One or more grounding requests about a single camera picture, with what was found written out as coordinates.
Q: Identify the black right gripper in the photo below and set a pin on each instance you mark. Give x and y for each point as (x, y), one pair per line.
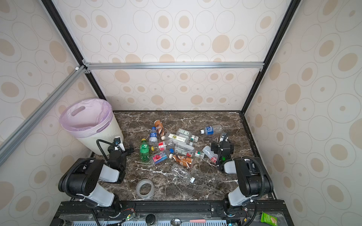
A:
(219, 147)

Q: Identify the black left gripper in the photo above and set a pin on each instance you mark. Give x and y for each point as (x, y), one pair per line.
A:
(121, 151)

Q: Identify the clear bottle red cap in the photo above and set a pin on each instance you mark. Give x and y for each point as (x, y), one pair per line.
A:
(210, 154)

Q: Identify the clear bottle blue label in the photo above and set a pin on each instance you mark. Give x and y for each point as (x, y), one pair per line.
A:
(211, 130)

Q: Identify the clear bottle green label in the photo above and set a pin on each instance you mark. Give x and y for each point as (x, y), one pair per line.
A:
(187, 134)

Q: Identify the frosted bottle kiwi label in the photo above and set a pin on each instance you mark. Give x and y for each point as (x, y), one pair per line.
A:
(177, 139)

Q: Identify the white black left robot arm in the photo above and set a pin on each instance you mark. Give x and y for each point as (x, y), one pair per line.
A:
(81, 181)

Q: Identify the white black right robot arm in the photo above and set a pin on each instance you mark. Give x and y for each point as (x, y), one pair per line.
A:
(252, 177)

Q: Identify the white plastic waste bin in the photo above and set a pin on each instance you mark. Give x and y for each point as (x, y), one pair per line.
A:
(112, 131)

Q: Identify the pink bin liner bag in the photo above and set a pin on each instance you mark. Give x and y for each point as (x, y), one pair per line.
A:
(87, 117)

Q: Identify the clear bottle green cap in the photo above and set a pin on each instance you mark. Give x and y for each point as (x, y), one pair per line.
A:
(188, 153)

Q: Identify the green plastic soda bottle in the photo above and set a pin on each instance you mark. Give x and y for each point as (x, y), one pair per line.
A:
(144, 151)

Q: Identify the brown Nescafe bottle front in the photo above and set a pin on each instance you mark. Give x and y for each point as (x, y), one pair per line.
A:
(182, 160)

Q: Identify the blue label water bottle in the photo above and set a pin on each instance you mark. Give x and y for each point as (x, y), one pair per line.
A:
(153, 141)

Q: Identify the clear tape roll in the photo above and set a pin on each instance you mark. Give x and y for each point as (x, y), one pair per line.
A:
(145, 189)

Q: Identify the clear flat bottle middle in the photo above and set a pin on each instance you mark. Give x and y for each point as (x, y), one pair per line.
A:
(184, 147)

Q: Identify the crushed bottle pink label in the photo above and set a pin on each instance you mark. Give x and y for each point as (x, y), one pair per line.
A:
(159, 157)

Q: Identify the clear bottle red label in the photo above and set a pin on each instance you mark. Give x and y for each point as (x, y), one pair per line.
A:
(163, 146)

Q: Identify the crushed clear bottle white cap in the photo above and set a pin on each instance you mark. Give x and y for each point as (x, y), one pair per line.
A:
(182, 175)

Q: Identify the black round knob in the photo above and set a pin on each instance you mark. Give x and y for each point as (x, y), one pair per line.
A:
(150, 220)

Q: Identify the green snack packet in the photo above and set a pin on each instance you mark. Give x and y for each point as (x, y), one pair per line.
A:
(269, 219)

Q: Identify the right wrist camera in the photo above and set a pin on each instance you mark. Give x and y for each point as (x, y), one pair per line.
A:
(223, 137)

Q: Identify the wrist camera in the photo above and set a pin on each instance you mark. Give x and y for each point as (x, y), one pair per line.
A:
(118, 144)
(223, 137)

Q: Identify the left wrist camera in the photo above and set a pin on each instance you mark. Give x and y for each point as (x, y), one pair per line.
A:
(118, 144)

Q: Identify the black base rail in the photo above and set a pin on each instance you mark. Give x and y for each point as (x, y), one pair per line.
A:
(133, 213)

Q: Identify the metal spoon red handle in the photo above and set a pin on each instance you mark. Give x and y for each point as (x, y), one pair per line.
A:
(178, 222)

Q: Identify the aluminium frame bar back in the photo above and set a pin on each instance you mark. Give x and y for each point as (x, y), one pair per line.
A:
(177, 65)

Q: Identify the aluminium frame bar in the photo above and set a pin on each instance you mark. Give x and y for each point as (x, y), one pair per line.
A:
(17, 137)
(177, 65)

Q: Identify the aluminium frame bar left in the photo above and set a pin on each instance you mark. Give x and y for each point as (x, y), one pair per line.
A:
(17, 137)

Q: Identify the black frame post left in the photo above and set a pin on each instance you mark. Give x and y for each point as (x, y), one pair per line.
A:
(67, 37)

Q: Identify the black frame post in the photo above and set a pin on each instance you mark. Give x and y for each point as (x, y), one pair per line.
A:
(293, 6)
(67, 37)

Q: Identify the black frame post right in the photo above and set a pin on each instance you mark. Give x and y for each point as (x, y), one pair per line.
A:
(293, 6)

